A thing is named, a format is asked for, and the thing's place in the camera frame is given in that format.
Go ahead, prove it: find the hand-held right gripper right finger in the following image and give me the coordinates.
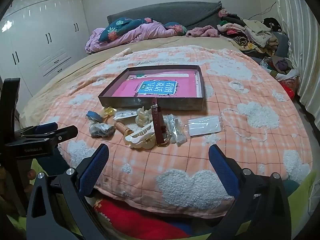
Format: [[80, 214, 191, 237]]
[[209, 144, 292, 240]]

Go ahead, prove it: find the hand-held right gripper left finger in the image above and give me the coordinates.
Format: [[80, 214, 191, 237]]
[[26, 144, 110, 240]]

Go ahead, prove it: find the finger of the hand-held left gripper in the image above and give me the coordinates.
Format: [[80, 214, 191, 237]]
[[37, 125, 79, 143], [17, 122, 58, 137]]

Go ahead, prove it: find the blue packet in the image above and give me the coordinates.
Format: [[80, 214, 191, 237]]
[[86, 111, 104, 123]]

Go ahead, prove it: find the clear bag with dark jewelry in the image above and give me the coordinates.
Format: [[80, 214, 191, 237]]
[[89, 122, 116, 138]]

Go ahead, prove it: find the clear bag with yellow hoops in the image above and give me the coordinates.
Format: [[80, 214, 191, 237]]
[[104, 106, 118, 118]]

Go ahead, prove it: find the large cream hair claw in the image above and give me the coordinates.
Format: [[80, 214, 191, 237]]
[[124, 124, 157, 150]]

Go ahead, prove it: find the small translucent hair claw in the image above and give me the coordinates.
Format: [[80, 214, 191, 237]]
[[135, 107, 152, 127]]

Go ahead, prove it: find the dark shallow cardboard box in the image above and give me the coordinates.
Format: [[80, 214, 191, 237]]
[[98, 65, 206, 112]]

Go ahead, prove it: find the person's left hand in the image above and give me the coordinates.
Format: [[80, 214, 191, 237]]
[[24, 169, 38, 192]]

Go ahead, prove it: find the clear bag with white insert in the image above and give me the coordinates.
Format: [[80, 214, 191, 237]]
[[187, 115, 222, 137]]

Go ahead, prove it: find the brown wooden hair clip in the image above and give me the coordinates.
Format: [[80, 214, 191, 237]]
[[114, 121, 134, 135]]

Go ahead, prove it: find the red cloth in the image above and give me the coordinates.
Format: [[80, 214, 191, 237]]
[[94, 199, 190, 239]]

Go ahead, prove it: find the clear bag with card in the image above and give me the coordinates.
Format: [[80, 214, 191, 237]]
[[114, 109, 140, 120]]

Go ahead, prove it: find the yellow-green garment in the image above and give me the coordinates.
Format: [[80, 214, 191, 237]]
[[0, 160, 318, 240]]

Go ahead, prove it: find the pink book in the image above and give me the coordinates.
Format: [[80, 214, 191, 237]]
[[117, 71, 200, 98]]

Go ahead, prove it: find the white wardrobe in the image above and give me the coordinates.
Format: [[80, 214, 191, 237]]
[[0, 0, 87, 98]]

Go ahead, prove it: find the red plastic bag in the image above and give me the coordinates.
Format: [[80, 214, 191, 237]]
[[279, 79, 299, 97]]

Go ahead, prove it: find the teal floral pillow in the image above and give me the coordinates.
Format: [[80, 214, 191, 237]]
[[99, 17, 188, 42]]

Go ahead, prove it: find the pink quilt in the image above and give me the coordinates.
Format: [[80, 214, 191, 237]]
[[85, 17, 187, 54]]

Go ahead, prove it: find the pink fluffy garment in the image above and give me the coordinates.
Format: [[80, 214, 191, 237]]
[[186, 25, 220, 38]]

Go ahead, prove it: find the pile of clothes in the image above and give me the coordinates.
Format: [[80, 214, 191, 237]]
[[216, 9, 300, 80]]

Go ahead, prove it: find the white curtain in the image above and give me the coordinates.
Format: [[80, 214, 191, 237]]
[[271, 0, 320, 103]]

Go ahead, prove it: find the grey headboard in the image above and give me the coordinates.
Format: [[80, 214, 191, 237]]
[[107, 1, 223, 30]]

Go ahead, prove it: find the clear bag with chain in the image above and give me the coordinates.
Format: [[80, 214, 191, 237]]
[[164, 114, 187, 144]]

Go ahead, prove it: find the black wall cable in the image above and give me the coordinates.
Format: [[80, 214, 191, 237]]
[[247, 0, 278, 20]]

